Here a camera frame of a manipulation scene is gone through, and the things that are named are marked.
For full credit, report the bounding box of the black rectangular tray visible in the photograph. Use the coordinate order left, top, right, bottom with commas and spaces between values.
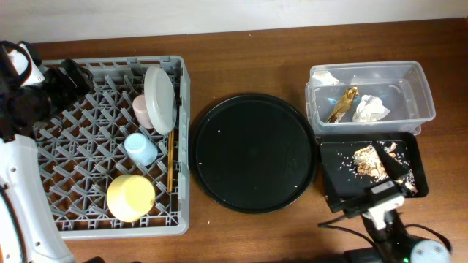
319, 132, 429, 206

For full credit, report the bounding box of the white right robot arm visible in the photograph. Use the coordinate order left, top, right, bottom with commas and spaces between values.
318, 142, 453, 262

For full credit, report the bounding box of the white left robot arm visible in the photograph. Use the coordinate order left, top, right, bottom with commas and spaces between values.
1, 40, 94, 262

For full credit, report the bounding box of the grey plastic dishwasher rack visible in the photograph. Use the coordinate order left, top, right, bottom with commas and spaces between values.
35, 56, 190, 240

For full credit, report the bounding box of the pale grey round plate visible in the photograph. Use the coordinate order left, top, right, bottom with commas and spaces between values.
144, 66, 177, 135

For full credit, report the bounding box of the yellow plastic bowl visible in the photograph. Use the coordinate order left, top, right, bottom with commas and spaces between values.
106, 175, 156, 222

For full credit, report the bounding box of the white tissue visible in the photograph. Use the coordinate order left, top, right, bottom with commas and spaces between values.
352, 95, 390, 123

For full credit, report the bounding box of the brown gold snack wrapper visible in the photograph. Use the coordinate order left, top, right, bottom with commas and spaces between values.
327, 86, 359, 123

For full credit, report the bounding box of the clear plastic bin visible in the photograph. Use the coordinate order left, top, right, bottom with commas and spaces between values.
306, 61, 436, 136

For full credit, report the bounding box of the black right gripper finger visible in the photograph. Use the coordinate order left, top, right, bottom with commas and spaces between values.
321, 164, 348, 213
372, 142, 410, 180

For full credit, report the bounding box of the light blue plastic cup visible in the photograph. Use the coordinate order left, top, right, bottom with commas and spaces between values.
124, 133, 158, 166

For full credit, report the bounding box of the food scraps and rice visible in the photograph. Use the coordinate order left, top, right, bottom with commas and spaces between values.
336, 141, 418, 196

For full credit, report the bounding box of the round black tray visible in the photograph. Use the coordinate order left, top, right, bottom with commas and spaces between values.
189, 94, 318, 214

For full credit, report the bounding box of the pink plastic cup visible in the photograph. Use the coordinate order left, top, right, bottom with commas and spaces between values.
132, 94, 154, 129

